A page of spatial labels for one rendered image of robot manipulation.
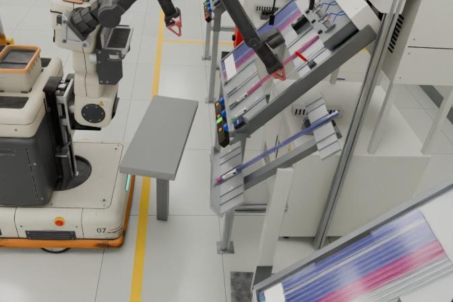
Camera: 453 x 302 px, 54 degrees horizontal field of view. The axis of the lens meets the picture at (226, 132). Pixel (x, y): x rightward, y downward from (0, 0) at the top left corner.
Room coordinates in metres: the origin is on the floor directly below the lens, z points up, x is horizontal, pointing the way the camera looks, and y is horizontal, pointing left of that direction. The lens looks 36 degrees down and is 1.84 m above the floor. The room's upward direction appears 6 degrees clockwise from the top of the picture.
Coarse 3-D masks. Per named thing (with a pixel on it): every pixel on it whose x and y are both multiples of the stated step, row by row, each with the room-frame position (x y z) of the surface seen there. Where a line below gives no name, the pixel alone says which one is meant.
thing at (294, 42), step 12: (300, 0) 2.22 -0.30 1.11; (288, 36) 1.98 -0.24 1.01; (300, 36) 1.91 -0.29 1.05; (312, 36) 1.84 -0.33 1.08; (288, 48) 1.89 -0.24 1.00; (312, 48) 1.76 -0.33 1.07; (324, 48) 1.70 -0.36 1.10; (336, 48) 1.64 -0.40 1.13; (300, 60) 1.73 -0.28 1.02; (300, 72) 1.65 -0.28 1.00
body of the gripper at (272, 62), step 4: (268, 56) 1.64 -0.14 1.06; (272, 56) 1.65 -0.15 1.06; (276, 56) 1.70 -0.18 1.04; (264, 60) 1.64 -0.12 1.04; (268, 60) 1.64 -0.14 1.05; (272, 60) 1.64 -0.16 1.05; (276, 60) 1.65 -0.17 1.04; (264, 64) 1.65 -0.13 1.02; (268, 64) 1.64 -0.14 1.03; (272, 64) 1.64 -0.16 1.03; (276, 64) 1.64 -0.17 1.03; (280, 64) 1.62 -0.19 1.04; (268, 68) 1.64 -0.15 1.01; (272, 68) 1.63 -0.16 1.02; (276, 68) 1.62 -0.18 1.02; (268, 72) 1.61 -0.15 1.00; (272, 72) 1.62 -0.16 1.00
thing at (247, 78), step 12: (240, 72) 1.99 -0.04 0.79; (252, 72) 1.91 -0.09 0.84; (228, 84) 1.96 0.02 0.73; (240, 84) 1.88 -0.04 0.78; (252, 84) 1.81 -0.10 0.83; (228, 96) 1.85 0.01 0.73; (240, 96) 1.79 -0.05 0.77; (252, 96) 1.72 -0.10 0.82; (264, 96) 1.66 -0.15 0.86; (240, 108) 1.70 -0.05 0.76; (252, 108) 1.64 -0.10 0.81
